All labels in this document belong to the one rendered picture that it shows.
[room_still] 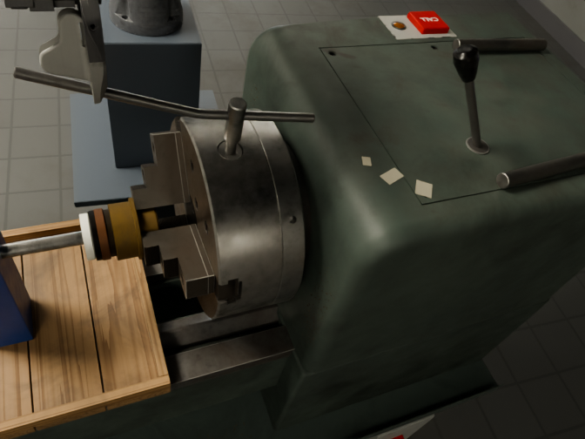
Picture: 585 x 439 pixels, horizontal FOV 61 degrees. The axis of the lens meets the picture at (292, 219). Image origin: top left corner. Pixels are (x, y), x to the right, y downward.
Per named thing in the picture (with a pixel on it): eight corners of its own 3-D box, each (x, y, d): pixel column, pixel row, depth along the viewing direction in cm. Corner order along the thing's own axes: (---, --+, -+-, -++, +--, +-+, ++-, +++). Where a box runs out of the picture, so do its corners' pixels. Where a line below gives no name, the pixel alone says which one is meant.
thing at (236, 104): (235, 158, 69) (245, 96, 60) (236, 170, 68) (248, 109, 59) (218, 157, 69) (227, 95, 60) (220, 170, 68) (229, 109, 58)
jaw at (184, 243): (215, 217, 75) (239, 274, 67) (215, 240, 78) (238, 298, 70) (139, 230, 71) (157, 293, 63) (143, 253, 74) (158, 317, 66)
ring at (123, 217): (149, 181, 75) (84, 191, 71) (162, 230, 69) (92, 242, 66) (151, 220, 82) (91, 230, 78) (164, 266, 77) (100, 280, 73)
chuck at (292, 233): (229, 186, 102) (252, 64, 76) (278, 329, 88) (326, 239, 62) (212, 188, 101) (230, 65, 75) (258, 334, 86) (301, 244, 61)
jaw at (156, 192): (204, 193, 80) (194, 118, 77) (211, 199, 75) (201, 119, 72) (132, 205, 76) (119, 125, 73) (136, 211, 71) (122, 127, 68)
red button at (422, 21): (430, 19, 97) (434, 10, 96) (446, 37, 94) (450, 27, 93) (404, 20, 95) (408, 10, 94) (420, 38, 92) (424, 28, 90)
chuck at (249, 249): (212, 188, 101) (230, 65, 75) (258, 334, 86) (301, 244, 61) (167, 195, 97) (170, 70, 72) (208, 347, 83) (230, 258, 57)
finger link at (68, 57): (49, 106, 52) (29, 10, 47) (109, 101, 54) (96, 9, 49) (50, 115, 49) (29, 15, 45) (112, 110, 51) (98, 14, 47)
